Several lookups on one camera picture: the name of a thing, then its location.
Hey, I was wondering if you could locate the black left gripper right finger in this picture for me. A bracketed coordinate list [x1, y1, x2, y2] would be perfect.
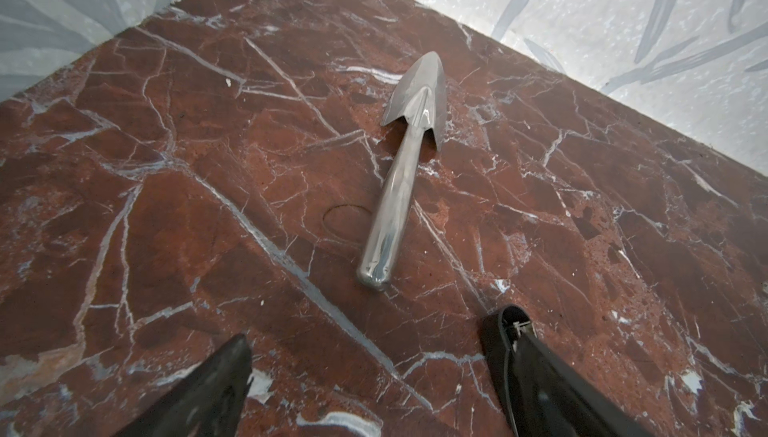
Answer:
[513, 333, 650, 436]

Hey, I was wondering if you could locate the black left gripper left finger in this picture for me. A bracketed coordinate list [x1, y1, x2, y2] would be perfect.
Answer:
[117, 334, 252, 436]

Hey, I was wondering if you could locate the grey toy trowel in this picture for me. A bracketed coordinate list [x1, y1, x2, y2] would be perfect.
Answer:
[357, 51, 448, 290]

